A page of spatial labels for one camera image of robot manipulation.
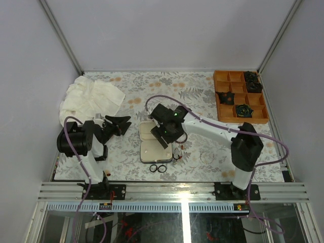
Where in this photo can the dark flower with blue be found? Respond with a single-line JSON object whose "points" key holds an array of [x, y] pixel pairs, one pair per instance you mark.
{"points": [[243, 111]]}

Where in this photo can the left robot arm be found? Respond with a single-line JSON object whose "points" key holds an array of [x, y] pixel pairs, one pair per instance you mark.
{"points": [[87, 142]]}

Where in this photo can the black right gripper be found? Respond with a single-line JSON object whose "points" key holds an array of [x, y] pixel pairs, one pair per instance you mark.
{"points": [[158, 132]]}

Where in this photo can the wooden compartment tray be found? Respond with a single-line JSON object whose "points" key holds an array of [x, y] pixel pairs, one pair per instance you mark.
{"points": [[230, 90]]}

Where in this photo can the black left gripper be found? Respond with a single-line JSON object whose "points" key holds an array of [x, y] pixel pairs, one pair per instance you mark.
{"points": [[118, 120]]}

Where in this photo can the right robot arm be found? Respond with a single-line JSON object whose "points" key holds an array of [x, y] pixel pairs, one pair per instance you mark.
{"points": [[243, 141]]}

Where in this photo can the aluminium mounting rail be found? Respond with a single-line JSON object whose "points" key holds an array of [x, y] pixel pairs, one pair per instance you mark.
{"points": [[167, 197]]}

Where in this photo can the white crumpled cloth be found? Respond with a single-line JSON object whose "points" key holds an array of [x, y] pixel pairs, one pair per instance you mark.
{"points": [[85, 98]]}

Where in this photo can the silver hoop bangle right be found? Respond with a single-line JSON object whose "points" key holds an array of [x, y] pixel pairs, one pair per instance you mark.
{"points": [[207, 157]]}

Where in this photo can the dark fabric flower in tray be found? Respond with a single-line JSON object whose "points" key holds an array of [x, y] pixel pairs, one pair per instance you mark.
{"points": [[252, 82]]}

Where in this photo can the cream navy jewelry box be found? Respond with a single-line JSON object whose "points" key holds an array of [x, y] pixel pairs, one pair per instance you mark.
{"points": [[156, 153]]}

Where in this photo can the floral patterned tablecloth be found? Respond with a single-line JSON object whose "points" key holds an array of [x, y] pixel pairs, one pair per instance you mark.
{"points": [[147, 89]]}

